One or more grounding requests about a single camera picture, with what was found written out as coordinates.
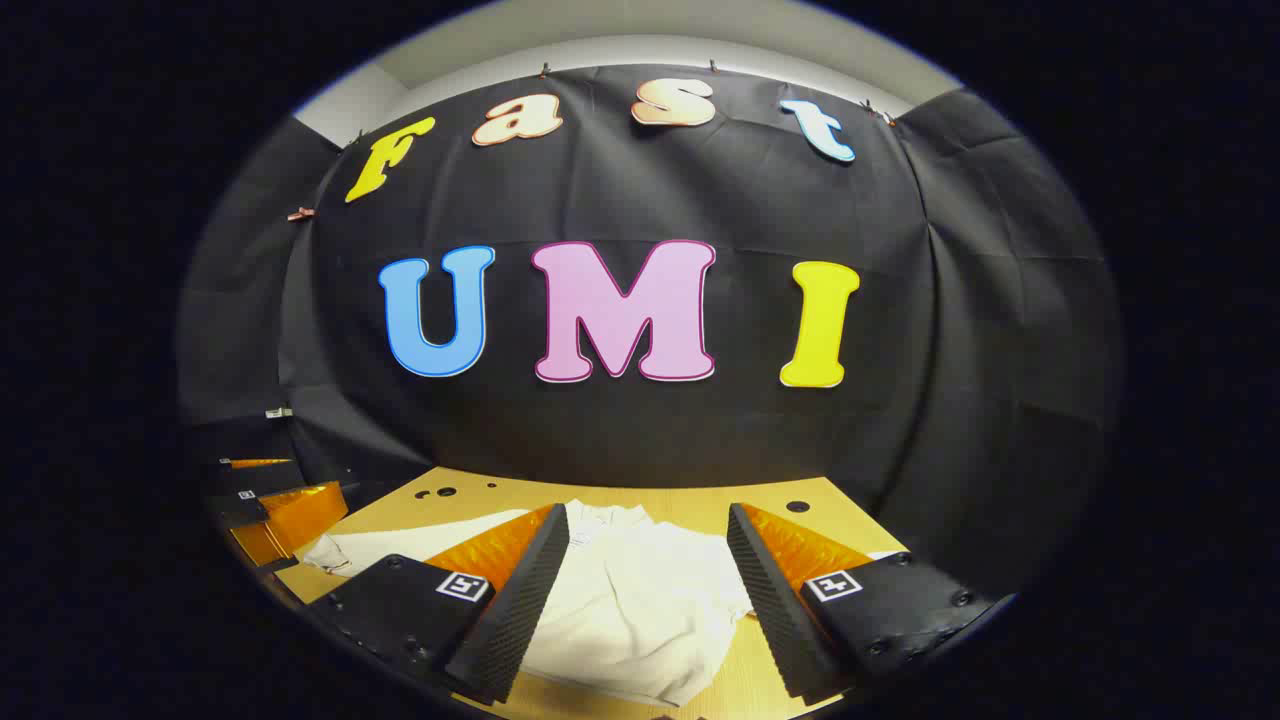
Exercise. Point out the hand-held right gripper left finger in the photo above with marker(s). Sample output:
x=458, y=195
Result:
x=520, y=610

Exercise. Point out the black backdrop cloth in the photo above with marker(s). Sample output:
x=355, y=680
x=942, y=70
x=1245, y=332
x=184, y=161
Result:
x=700, y=430

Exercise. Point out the white garment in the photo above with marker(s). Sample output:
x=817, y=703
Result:
x=640, y=600

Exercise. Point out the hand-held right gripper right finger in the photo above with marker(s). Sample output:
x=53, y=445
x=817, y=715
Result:
x=775, y=600

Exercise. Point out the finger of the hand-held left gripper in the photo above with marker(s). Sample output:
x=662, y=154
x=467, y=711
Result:
x=238, y=510
x=260, y=478

